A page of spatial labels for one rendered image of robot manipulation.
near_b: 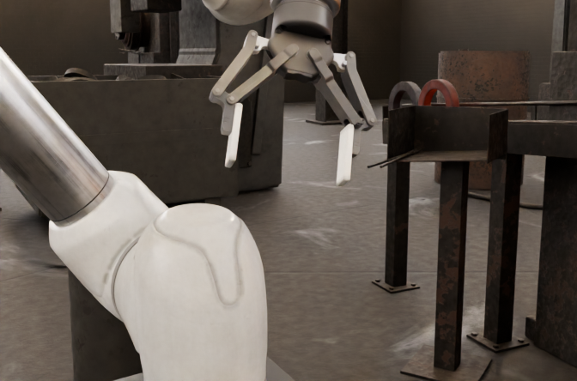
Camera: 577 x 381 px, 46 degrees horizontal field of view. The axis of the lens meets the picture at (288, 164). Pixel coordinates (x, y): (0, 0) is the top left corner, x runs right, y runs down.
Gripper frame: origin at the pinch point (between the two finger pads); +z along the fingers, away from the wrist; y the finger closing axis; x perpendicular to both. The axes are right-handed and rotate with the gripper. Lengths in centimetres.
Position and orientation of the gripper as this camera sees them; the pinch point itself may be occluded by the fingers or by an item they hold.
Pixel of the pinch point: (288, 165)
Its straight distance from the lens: 78.8
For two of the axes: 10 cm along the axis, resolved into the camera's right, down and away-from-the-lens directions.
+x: 2.6, -2.7, -9.3
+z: -1.0, 9.5, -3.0
